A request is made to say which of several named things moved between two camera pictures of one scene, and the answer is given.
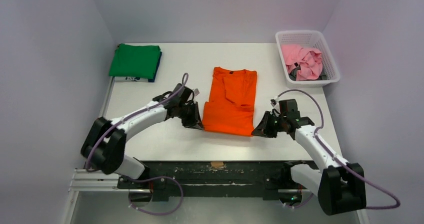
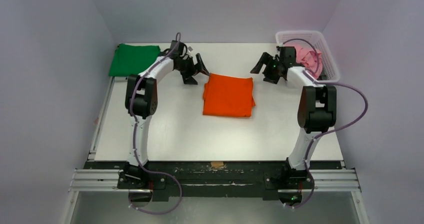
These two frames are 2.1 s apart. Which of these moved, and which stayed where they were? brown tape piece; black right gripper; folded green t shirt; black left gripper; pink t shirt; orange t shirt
Moved: black right gripper; black left gripper; orange t shirt
Stayed: brown tape piece; folded green t shirt; pink t shirt
